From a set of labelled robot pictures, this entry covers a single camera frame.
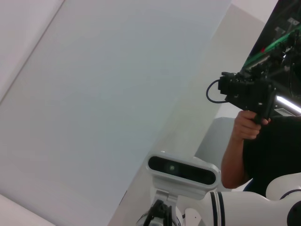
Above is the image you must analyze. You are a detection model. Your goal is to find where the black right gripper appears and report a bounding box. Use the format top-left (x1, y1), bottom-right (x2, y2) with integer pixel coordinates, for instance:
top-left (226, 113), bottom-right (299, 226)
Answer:
top-left (143, 199), bottom-right (176, 226)

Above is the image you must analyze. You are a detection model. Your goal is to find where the black handheld controller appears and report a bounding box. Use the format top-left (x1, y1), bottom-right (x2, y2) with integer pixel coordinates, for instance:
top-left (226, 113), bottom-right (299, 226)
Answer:
top-left (217, 72), bottom-right (277, 124)

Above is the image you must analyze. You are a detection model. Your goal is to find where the person forearm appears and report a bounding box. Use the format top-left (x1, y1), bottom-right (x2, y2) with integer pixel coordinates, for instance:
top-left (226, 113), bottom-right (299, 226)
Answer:
top-left (221, 136), bottom-right (251, 189)

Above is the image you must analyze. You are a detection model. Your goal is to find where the person hand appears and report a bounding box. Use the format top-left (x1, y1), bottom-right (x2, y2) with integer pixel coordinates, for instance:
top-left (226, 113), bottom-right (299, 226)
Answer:
top-left (231, 109), bottom-right (271, 142)

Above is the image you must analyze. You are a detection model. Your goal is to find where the person black shirt torso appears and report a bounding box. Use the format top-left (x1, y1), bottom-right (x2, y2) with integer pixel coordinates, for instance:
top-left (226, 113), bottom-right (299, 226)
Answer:
top-left (242, 115), bottom-right (301, 201)

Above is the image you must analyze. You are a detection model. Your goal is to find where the white ceiling light strip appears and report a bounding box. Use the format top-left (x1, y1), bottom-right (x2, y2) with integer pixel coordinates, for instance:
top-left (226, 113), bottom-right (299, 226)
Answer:
top-left (275, 94), bottom-right (301, 115)

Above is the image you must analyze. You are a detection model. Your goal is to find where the dark overhead equipment rig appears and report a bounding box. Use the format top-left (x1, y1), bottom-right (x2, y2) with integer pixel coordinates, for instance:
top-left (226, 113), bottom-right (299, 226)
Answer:
top-left (239, 0), bottom-right (301, 118)

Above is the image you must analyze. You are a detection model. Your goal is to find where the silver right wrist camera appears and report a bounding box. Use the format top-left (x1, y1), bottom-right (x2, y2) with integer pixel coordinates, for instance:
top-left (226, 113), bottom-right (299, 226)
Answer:
top-left (145, 153), bottom-right (221, 201)

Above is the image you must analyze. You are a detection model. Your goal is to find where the black controller cable loop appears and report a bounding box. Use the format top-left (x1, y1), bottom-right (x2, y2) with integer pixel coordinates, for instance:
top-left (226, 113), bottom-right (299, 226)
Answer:
top-left (206, 79), bottom-right (228, 104)

